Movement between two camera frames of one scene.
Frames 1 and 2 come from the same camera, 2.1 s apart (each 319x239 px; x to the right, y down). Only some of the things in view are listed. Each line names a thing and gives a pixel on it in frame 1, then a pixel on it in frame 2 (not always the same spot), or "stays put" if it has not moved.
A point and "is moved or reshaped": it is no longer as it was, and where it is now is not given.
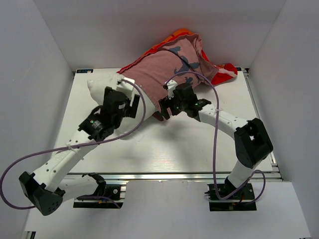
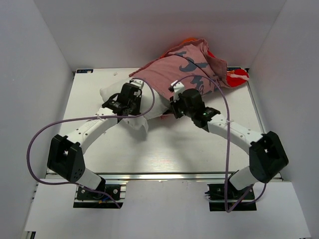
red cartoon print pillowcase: (179, 59) is moved or reshaped
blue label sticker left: (84, 70) stays put
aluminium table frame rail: (173, 176) stays put
